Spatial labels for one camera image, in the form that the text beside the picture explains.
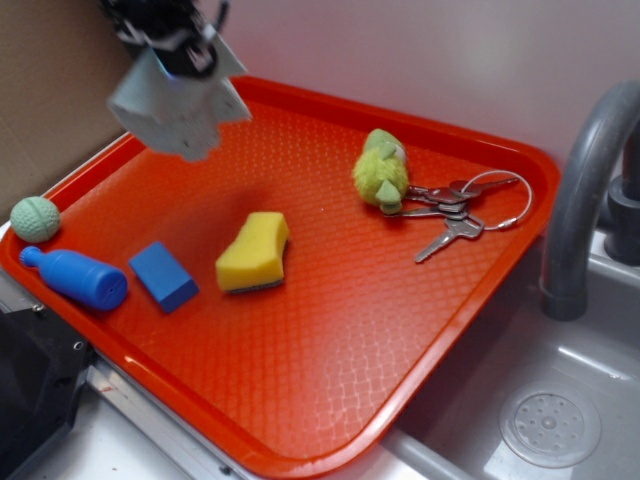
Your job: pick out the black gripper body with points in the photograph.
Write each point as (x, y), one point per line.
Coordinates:
(175, 31)

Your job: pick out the grey-blue cloth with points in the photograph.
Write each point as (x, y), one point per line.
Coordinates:
(179, 115)

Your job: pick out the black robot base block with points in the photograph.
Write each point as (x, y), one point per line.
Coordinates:
(44, 364)

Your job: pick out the brown cardboard panel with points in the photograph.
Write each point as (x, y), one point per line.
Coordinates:
(60, 61)

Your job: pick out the green textured ball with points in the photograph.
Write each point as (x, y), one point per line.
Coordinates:
(35, 219)

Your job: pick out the yellow sponge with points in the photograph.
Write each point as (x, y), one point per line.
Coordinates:
(254, 259)

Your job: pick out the blue rectangular block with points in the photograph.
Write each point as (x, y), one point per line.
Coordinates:
(170, 285)

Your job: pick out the blue plastic bottle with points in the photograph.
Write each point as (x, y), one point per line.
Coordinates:
(84, 279)

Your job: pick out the red plastic tray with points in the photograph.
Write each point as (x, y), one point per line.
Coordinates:
(298, 378)

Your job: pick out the bunch of silver keys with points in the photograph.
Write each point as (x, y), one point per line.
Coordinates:
(451, 202)

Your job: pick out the silver key long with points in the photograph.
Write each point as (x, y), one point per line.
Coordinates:
(469, 228)

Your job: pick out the grey sink faucet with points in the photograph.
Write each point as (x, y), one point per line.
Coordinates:
(581, 201)

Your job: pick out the grey plastic sink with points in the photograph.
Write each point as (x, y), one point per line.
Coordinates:
(450, 430)

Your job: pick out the sink drain strainer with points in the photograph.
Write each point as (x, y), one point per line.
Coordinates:
(550, 425)

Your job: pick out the green plush keychain toy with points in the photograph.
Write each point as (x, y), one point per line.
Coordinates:
(380, 174)

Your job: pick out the grey faucet handle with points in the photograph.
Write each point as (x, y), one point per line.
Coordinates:
(622, 243)

